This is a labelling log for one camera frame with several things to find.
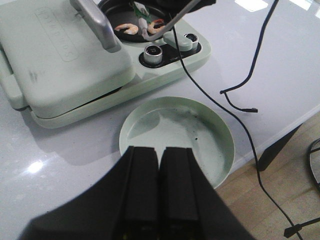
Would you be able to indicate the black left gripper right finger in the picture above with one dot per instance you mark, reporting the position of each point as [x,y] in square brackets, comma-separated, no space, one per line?
[190,208]

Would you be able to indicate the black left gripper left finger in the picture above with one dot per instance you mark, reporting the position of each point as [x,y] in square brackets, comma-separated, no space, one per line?
[122,205]

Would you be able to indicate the mint green breakfast maker lid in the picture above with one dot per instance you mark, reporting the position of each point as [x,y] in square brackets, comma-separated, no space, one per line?
[55,61]

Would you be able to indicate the cooked shrimp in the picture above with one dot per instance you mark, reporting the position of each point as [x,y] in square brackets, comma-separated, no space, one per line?
[155,26]
[127,28]

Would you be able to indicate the mint green breakfast maker base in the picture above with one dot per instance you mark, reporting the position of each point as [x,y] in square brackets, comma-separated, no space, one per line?
[147,78]

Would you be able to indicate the mint green round plate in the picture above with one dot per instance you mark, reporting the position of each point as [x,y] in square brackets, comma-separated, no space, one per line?
[184,123]

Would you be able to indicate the black table leg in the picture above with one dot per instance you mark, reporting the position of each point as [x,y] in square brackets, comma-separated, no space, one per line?
[272,151]

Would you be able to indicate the left silver control knob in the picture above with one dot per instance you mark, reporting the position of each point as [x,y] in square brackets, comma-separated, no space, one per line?
[152,55]

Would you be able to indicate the silver control knob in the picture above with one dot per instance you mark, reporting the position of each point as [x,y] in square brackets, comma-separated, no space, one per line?
[194,39]
[152,55]

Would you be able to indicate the right silver control knob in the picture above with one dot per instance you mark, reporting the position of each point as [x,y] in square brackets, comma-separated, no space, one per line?
[194,39]

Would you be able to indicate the black round frying pan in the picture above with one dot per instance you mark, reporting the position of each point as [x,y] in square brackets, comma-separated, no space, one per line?
[121,12]

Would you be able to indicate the mint green pan handle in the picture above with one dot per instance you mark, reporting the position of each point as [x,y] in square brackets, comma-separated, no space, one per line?
[178,41]

